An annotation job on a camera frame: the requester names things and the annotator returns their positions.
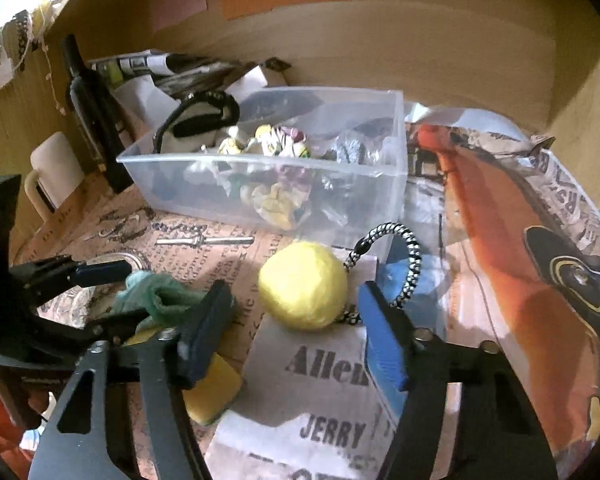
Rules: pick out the crumpled silver wrapper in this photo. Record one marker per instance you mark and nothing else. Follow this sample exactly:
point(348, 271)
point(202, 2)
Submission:
point(350, 147)

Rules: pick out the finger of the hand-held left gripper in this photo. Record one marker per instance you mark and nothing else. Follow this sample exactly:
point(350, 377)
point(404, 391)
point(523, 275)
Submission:
point(102, 273)
point(122, 324)

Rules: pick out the cream mug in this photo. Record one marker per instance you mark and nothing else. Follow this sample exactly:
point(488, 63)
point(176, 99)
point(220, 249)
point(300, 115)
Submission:
point(57, 165)

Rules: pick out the round glass lid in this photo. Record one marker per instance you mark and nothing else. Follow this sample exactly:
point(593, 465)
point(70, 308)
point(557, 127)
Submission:
point(130, 260)

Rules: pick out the clear plastic box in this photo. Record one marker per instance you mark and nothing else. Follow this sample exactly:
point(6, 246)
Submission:
point(180, 187)

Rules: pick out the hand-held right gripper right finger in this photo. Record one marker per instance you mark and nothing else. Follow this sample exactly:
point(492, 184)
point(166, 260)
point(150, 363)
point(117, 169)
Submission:
point(380, 340)

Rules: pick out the newspaper print tablecloth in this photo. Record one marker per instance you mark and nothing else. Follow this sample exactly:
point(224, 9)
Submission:
point(325, 400)

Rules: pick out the green cloth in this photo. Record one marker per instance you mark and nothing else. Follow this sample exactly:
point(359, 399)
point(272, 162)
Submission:
point(155, 296)

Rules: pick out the orange cloth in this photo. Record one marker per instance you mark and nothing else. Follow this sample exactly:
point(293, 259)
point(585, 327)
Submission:
point(2, 410)

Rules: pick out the pile of papers and tubes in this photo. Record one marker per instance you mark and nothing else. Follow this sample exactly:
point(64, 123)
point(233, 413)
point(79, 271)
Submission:
point(190, 67)

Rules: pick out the yellow sponge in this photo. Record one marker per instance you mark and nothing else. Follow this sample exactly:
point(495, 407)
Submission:
point(215, 390)

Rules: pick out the colourful soft toys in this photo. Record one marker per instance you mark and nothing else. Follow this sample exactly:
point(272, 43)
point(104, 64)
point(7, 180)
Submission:
point(275, 142)

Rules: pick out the dark glass bottle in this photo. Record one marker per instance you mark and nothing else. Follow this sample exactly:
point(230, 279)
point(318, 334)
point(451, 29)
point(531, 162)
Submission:
point(92, 105)

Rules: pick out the metal rod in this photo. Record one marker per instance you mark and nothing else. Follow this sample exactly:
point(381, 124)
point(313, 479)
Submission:
point(205, 241)

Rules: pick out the pink paper note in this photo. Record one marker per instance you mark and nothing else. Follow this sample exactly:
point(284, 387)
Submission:
point(177, 2)

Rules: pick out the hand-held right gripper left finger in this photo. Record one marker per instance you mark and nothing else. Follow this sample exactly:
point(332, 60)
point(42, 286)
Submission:
point(206, 330)

